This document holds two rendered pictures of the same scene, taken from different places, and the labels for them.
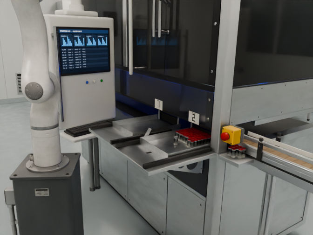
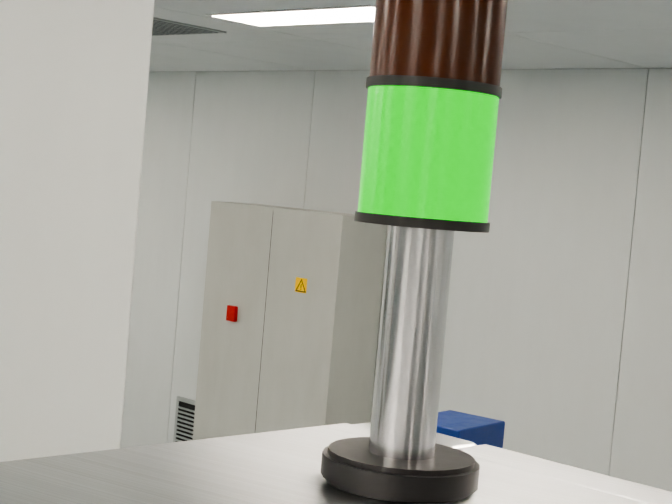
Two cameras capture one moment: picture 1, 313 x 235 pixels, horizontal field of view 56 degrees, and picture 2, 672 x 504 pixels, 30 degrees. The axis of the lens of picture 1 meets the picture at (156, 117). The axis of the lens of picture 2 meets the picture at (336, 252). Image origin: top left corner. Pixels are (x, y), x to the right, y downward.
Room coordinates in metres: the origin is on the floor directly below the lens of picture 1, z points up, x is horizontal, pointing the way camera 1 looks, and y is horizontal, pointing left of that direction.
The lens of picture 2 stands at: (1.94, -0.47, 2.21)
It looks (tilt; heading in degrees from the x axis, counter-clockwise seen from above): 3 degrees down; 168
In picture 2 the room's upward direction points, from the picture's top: 5 degrees clockwise
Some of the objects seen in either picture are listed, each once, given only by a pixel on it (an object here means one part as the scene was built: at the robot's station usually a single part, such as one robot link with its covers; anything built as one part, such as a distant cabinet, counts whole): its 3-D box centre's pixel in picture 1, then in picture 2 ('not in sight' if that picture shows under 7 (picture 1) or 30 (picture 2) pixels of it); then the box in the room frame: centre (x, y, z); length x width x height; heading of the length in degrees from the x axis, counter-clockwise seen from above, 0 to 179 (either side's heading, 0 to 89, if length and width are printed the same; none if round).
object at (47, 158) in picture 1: (46, 145); not in sight; (1.25, 0.50, 0.95); 0.19 x 0.19 x 0.18
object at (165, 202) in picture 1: (172, 148); not in sight; (2.49, -0.15, 0.44); 2.06 x 1.00 x 0.88; 34
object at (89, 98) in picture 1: (79, 69); not in sight; (2.10, 0.56, 1.19); 0.50 x 0.19 x 0.78; 134
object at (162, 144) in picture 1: (179, 141); not in sight; (1.47, -0.13, 0.90); 0.34 x 0.26 x 0.04; 124
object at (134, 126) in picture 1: (146, 125); not in sight; (1.75, 0.06, 0.90); 0.34 x 0.26 x 0.04; 124
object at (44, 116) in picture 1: (44, 98); not in sight; (1.28, 0.50, 1.16); 0.19 x 0.12 x 0.24; 6
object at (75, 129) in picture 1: (95, 127); not in sight; (1.94, 0.43, 0.82); 0.40 x 0.14 x 0.02; 134
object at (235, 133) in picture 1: (232, 134); not in sight; (1.32, -0.36, 0.99); 0.08 x 0.07 x 0.07; 124
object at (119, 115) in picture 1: (122, 126); not in sight; (2.23, 0.27, 0.73); 1.98 x 0.01 x 0.25; 34
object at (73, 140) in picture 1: (92, 129); not in sight; (1.96, 0.45, 0.79); 0.45 x 0.28 x 0.03; 134
